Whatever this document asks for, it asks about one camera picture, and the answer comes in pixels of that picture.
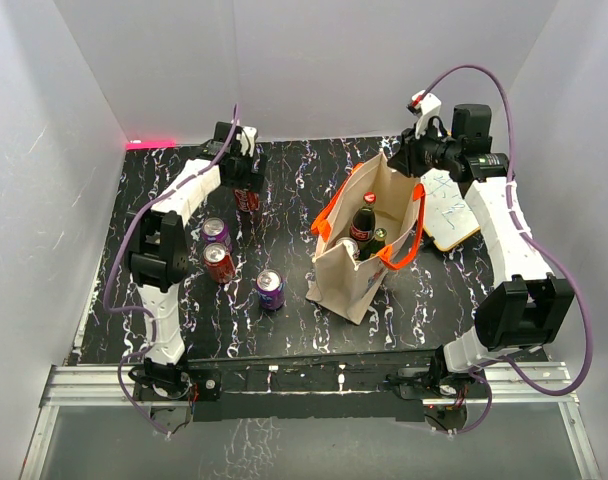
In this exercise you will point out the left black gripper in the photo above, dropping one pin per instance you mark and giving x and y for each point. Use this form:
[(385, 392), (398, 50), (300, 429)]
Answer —
[(250, 181)]

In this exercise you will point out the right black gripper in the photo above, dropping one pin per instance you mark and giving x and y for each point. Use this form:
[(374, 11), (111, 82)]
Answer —
[(406, 159)]

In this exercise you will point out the purple soda can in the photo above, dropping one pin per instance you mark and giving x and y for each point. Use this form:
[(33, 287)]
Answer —
[(269, 285), (215, 230), (350, 245)]

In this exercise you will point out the beige canvas bag orange handles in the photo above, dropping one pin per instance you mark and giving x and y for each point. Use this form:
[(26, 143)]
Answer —
[(347, 287)]

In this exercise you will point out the glass cola bottle red cap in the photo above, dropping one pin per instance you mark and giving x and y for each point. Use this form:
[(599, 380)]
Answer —
[(363, 222)]

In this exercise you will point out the red cola can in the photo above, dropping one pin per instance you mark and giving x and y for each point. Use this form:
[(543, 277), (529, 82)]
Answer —
[(219, 262), (246, 201)]

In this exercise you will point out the green glass bottle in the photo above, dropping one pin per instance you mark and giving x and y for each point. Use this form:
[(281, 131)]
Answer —
[(377, 242)]

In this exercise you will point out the red cola can back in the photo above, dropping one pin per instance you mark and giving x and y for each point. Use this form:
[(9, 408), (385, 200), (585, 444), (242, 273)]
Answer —
[(246, 201)]

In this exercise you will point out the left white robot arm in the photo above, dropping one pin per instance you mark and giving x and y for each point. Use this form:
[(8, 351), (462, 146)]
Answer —
[(157, 252)]

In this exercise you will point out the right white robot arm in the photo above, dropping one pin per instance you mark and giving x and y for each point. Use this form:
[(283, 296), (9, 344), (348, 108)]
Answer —
[(528, 302)]

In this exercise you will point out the pink marker strip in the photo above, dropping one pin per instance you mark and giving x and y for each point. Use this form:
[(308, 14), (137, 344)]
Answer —
[(145, 145)]

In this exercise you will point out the purple soda can front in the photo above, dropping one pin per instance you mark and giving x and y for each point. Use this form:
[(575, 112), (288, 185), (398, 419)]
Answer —
[(269, 285)]

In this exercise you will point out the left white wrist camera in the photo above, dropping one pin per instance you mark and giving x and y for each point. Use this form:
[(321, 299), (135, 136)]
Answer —
[(245, 140)]

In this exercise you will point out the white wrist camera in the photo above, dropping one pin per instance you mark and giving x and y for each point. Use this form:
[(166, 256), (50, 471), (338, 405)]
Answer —
[(245, 140), (423, 106)]

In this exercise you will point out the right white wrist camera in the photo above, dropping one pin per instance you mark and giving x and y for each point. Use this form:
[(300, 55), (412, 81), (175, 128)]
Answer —
[(423, 106)]

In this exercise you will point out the white board wooden frame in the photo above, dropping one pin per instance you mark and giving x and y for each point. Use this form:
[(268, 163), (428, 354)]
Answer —
[(448, 219)]

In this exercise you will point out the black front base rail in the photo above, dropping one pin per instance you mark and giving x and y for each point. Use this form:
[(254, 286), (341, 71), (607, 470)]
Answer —
[(380, 384)]

